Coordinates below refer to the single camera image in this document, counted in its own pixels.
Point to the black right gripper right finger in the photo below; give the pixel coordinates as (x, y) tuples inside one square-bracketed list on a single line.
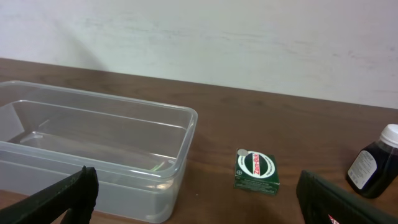
[(319, 198)]

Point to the dark bottle white cap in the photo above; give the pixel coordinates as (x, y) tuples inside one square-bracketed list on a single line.
[(375, 166)]

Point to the clear plastic container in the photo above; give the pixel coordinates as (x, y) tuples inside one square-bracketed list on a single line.
[(139, 148)]

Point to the red medicine box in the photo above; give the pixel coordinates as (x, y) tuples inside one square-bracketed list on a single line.
[(333, 221)]

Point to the green Zam-Buk box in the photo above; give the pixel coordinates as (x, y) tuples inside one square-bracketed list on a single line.
[(256, 172)]

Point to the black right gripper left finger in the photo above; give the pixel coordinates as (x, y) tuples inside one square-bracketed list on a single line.
[(74, 197)]

